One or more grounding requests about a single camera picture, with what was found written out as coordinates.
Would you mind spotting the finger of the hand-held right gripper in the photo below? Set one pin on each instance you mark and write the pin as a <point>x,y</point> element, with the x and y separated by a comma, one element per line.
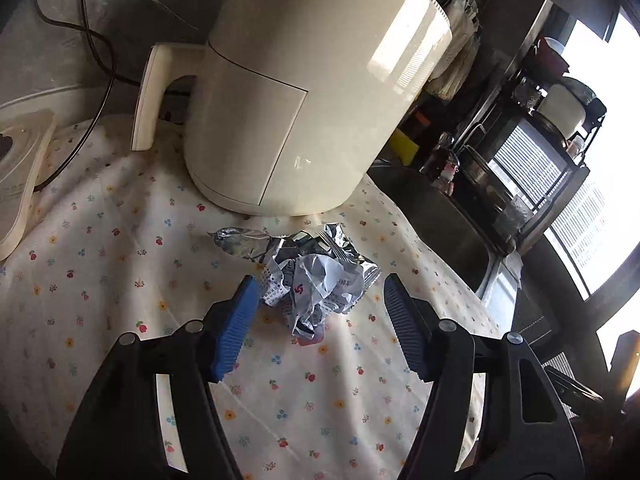
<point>575,385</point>

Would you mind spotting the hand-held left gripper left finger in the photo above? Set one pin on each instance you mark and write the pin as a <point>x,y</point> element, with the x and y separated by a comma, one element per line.
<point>235,330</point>

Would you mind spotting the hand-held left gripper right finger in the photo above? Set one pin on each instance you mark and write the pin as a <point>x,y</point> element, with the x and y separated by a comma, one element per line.
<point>407,332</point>

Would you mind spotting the silver printed wrapper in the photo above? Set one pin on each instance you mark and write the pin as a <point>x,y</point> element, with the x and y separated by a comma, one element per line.
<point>320,280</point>

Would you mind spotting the steel sink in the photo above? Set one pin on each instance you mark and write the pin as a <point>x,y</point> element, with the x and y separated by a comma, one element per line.
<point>450,230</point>

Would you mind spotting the floral print tablecloth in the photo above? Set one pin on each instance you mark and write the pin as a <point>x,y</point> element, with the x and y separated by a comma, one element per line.
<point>125,270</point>

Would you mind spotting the window with mesh screen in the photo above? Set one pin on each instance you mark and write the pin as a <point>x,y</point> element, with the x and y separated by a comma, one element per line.
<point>590,210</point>

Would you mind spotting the small bottle pink label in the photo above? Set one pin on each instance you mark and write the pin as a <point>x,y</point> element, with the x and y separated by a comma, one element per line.
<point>446,175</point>

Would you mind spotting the metal pot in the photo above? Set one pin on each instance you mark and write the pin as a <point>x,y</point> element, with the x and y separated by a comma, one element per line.
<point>482,170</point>

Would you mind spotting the black dish rack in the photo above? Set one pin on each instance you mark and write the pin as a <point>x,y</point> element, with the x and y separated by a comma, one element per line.
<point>545,200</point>

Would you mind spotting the yellow sponge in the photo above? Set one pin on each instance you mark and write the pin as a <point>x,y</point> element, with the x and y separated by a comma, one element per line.
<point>402,147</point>

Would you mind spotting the cream air fryer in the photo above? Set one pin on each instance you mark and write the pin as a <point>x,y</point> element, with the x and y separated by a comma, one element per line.
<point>280,110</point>

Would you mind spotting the cream kettle heating base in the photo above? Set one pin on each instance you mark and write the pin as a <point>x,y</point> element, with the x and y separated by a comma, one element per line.
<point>20,185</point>

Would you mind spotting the white ceramic container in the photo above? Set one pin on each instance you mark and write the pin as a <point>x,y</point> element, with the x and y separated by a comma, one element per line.
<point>560,110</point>

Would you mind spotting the hanging plastic bags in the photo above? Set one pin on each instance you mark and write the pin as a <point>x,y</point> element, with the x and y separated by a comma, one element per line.
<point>457,45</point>

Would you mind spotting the red bowl white lid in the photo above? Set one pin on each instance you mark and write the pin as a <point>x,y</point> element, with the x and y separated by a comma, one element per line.
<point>552,55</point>

